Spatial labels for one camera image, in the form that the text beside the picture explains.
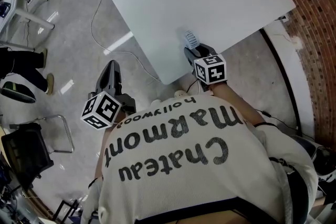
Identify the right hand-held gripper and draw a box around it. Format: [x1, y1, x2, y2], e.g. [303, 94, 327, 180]
[183, 43, 228, 91]

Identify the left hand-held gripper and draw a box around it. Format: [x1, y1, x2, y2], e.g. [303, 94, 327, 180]
[80, 59, 137, 130]

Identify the person's right forearm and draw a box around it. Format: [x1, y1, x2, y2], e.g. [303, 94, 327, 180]
[211, 83, 266, 127]

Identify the person's left forearm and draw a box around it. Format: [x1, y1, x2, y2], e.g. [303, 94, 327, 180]
[93, 127, 112, 179]

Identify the white desk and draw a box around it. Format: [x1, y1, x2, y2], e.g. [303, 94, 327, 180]
[107, 0, 297, 86]

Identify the black wrist band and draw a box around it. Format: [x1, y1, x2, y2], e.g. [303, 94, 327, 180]
[253, 122, 278, 129]

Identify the white table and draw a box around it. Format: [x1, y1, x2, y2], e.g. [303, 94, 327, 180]
[0, 0, 55, 50]

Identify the cream printed sweater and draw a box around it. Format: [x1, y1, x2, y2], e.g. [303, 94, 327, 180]
[83, 95, 319, 224]

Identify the black metal rack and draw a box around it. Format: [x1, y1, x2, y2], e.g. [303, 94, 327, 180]
[58, 198, 80, 221]

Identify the black power cable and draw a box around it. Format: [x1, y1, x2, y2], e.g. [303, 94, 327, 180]
[185, 78, 200, 94]

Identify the black cable with adapter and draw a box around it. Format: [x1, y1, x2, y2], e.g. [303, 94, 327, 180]
[256, 109, 316, 141]

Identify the black chair with metal frame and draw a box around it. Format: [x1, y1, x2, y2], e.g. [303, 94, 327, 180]
[1, 114, 75, 191]

